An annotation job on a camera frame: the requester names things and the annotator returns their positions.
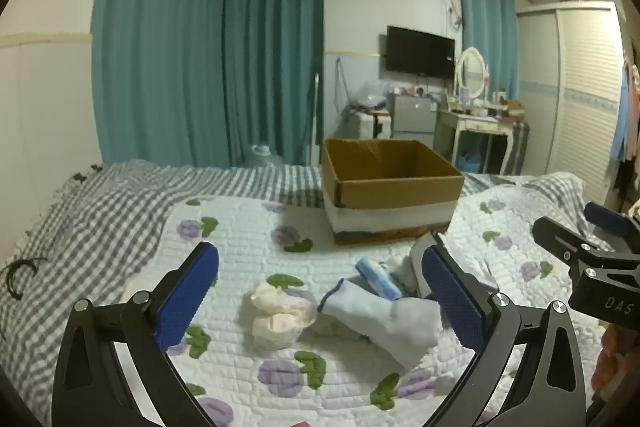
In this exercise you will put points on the clear water jug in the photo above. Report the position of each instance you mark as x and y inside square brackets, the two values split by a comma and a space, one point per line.
[262, 157]

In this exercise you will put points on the grey striped case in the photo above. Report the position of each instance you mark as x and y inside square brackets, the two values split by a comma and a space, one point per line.
[517, 147]

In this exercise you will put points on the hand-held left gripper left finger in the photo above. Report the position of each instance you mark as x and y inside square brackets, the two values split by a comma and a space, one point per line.
[187, 292]

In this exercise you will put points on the small grey fridge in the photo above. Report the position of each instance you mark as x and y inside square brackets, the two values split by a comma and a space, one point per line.
[410, 117]

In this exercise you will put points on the cream sock bundle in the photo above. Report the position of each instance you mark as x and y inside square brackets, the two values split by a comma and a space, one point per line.
[280, 312]

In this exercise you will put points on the blue waste bin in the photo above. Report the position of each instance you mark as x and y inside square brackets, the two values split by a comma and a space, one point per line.
[470, 163]

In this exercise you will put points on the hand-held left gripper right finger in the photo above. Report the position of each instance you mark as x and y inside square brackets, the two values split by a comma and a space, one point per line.
[452, 297]

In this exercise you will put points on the light blue sock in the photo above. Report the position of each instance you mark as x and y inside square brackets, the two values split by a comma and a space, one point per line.
[380, 312]

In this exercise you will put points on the white oval mirror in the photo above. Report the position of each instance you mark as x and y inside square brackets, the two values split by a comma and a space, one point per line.
[470, 69]

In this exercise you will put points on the white grey cloth bundle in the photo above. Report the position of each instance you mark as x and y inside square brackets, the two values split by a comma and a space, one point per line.
[400, 269]

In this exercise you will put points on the narrow teal curtain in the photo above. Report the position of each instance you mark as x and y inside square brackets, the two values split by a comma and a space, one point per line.
[487, 32]

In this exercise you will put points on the clear plastic bag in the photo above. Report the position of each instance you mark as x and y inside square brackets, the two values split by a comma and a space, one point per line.
[372, 94]

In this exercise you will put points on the brown cardboard box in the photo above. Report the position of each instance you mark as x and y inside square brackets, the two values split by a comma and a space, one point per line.
[400, 192]

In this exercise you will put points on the hanging clothes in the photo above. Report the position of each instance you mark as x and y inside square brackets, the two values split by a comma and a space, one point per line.
[627, 127]

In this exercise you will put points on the person's orange patterned clothing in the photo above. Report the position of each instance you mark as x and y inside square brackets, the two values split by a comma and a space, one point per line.
[617, 357]

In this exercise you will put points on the floral quilted blanket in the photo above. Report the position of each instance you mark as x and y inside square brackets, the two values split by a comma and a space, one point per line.
[100, 217]

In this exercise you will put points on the white dressing table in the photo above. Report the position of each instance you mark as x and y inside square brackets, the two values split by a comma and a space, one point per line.
[467, 122]

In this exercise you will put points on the white wardrobe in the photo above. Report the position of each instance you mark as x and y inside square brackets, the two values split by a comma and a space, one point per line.
[580, 97]

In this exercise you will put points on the wide teal curtain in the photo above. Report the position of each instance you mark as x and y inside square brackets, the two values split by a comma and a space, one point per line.
[160, 32]

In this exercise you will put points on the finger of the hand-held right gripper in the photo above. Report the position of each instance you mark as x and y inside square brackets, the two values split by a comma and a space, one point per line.
[602, 216]
[555, 234]

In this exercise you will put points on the white suitcase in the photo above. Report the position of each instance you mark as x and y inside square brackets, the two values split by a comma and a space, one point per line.
[365, 124]

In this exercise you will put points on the teal curtain panel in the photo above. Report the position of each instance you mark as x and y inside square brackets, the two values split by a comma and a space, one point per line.
[272, 57]

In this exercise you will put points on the black wall television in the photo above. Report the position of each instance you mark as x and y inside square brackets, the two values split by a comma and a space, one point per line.
[420, 52]

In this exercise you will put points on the blue striped sock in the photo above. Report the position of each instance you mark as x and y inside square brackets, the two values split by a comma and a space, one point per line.
[377, 277]

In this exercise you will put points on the black hair clip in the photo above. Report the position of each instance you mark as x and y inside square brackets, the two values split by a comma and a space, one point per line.
[22, 263]

